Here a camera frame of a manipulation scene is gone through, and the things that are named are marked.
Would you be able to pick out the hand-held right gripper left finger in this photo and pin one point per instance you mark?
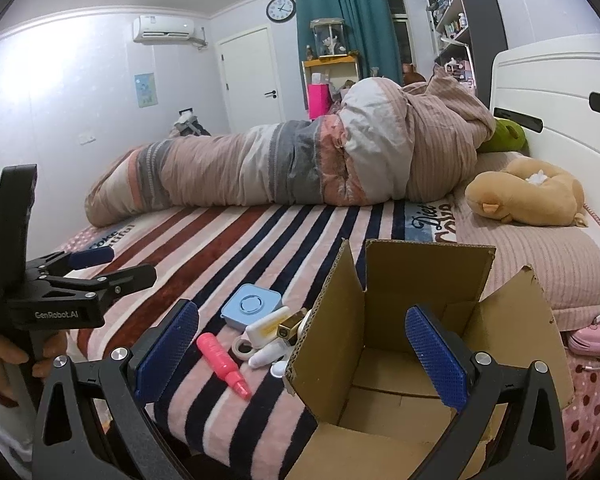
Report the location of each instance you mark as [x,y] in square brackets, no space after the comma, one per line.
[167,345]

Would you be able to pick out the pink toy bottle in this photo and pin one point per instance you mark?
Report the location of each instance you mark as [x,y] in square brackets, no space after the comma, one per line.
[220,360]

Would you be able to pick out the blue square case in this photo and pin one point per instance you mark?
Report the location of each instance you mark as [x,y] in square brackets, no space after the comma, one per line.
[250,305]

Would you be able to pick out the glass display case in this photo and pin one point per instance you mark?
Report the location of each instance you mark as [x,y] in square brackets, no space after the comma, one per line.
[327,40]

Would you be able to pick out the white slim bottle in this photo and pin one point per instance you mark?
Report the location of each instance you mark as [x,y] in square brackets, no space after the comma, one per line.
[265,355]

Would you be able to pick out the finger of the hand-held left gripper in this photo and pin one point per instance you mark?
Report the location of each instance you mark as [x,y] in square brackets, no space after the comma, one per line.
[125,280]
[92,258]

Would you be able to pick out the rolled pink grey duvet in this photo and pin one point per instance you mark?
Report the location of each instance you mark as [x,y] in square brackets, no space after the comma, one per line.
[280,160]

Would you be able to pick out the striped fleece blanket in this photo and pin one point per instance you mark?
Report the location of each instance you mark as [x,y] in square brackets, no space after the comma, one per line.
[260,240]

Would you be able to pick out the white air conditioner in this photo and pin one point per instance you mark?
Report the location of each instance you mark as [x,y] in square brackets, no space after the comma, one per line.
[165,27]

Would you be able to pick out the white tape roll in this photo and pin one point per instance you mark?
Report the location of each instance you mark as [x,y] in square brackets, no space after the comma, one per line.
[235,342]

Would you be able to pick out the dark bookshelf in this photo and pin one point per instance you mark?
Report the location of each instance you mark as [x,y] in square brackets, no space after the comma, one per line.
[480,5]

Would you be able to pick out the pink ribbed pillow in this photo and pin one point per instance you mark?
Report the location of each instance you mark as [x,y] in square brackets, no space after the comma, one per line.
[520,260]

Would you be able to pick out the teal curtain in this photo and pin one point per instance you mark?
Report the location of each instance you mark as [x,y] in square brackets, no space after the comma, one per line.
[360,20]

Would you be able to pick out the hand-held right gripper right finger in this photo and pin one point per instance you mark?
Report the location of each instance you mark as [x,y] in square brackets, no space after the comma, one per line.
[437,360]

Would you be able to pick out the white bed headboard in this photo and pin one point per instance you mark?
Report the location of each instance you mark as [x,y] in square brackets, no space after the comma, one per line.
[555,85]

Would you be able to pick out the window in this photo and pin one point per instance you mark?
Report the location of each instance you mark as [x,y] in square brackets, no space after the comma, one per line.
[397,35]

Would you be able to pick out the small blue wall poster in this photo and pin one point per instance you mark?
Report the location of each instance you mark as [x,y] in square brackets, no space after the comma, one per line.
[144,90]

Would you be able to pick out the white round cap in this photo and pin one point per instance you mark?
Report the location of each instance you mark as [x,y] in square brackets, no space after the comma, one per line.
[279,369]

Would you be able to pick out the pink pouch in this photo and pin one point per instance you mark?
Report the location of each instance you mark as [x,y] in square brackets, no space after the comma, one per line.
[595,337]

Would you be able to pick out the round wall clock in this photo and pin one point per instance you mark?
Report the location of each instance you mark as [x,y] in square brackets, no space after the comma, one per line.
[280,9]

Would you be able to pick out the brown cardboard box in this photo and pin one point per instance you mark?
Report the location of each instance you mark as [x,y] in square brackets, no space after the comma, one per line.
[380,402]

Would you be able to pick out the green plush toy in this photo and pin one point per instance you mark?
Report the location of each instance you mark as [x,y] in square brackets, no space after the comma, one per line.
[505,135]

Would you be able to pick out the bright pink bag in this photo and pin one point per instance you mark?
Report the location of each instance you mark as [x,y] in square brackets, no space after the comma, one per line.
[318,100]

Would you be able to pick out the pink polka dot bedsheet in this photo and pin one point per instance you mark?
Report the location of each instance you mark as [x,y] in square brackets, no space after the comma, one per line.
[595,410]

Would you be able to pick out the brown plush toy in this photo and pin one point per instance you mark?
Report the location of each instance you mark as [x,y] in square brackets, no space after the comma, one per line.
[510,195]

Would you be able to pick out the yellow shelf unit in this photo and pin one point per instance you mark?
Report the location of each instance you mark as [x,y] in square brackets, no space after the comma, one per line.
[330,62]

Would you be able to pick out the person's left hand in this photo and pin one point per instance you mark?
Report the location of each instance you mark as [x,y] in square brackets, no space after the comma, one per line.
[0,355]

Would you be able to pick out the reddish brown fuzzy object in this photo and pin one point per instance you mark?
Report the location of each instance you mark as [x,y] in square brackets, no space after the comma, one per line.
[412,75]

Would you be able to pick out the white door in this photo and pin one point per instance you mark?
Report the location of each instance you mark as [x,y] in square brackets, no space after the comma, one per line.
[250,85]

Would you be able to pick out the white and yellow tube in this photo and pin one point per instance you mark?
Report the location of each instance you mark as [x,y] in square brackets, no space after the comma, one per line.
[265,327]

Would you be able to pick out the gold lipstick case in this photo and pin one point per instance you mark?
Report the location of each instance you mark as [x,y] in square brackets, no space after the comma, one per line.
[290,327]

